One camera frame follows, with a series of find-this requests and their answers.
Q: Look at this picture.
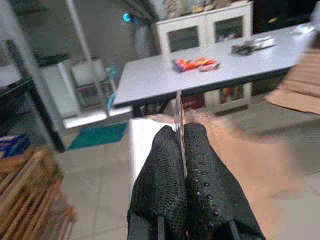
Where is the wooden slat rack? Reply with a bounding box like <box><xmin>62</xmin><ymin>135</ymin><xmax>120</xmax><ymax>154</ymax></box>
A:
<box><xmin>0</xmin><ymin>144</ymin><xmax>76</xmax><ymax>240</ymax></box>

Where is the red snack wrapper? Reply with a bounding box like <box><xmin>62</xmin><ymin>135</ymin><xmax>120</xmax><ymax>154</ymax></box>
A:
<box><xmin>172</xmin><ymin>56</ymin><xmax>217</xmax><ymax>73</ymax></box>

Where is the black metal stand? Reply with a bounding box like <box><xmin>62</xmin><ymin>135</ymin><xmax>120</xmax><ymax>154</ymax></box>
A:
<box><xmin>0</xmin><ymin>77</ymin><xmax>66</xmax><ymax>153</ymax></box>

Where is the small white red wrapper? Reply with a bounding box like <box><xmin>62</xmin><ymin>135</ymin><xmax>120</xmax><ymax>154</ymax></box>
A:
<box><xmin>198</xmin><ymin>63</ymin><xmax>222</xmax><ymax>73</ymax></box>

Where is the white paper packet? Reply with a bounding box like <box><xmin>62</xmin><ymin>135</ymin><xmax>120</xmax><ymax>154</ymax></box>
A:
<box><xmin>249</xmin><ymin>36</ymin><xmax>277</xmax><ymax>49</ymax></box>

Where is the blue crate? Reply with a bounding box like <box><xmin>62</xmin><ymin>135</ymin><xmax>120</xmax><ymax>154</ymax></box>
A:
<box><xmin>0</xmin><ymin>133</ymin><xmax>31</xmax><ymax>158</ymax></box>

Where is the white partition post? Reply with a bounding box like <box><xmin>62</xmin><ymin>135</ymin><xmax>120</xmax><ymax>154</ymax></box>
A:
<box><xmin>0</xmin><ymin>0</ymin><xmax>51</xmax><ymax>126</ymax></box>
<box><xmin>64</xmin><ymin>0</ymin><xmax>101</xmax><ymax>76</ymax></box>

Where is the teal curved hook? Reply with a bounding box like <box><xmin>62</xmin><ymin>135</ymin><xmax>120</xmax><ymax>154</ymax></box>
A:
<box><xmin>122</xmin><ymin>12</ymin><xmax>135</xmax><ymax>24</ymax></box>

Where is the white low cabinet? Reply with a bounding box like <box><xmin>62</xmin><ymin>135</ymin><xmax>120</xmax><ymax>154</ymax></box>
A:
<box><xmin>69</xmin><ymin>58</ymin><xmax>118</xmax><ymax>118</ymax></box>

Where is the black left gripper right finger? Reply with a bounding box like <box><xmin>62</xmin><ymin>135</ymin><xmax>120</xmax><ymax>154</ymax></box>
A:
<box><xmin>183</xmin><ymin>122</ymin><xmax>266</xmax><ymax>240</ymax></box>

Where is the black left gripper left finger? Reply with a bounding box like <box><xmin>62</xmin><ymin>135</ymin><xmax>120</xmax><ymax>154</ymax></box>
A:
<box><xmin>126</xmin><ymin>124</ymin><xmax>188</xmax><ymax>240</ymax></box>

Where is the large torn cardboard piece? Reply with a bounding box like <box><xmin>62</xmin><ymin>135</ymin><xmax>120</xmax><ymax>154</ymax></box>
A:
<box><xmin>264</xmin><ymin>41</ymin><xmax>320</xmax><ymax>116</ymax></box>

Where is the teal floor mat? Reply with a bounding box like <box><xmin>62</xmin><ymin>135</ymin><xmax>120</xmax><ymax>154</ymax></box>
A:
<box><xmin>67</xmin><ymin>122</ymin><xmax>128</xmax><ymax>151</ymax></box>

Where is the black table leg frame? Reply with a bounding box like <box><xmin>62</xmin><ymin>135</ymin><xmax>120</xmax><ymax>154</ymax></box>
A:
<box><xmin>132</xmin><ymin>72</ymin><xmax>291</xmax><ymax>118</ymax></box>

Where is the dark green snack wrapper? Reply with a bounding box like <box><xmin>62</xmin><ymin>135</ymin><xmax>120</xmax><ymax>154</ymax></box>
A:
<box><xmin>230</xmin><ymin>41</ymin><xmax>258</xmax><ymax>56</ymax></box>

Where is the dark wooden cabinet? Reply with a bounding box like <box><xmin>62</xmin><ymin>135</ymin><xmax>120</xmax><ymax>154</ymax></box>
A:
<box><xmin>252</xmin><ymin>0</ymin><xmax>318</xmax><ymax>35</ymax></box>

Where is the white glass-door cabinet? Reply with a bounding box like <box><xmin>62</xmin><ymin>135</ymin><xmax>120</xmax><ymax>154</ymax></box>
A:
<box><xmin>156</xmin><ymin>1</ymin><xmax>254</xmax><ymax>116</ymax></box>

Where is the red box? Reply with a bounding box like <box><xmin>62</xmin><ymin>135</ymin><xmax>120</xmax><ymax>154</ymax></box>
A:
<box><xmin>181</xmin><ymin>98</ymin><xmax>205</xmax><ymax>110</ymax></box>

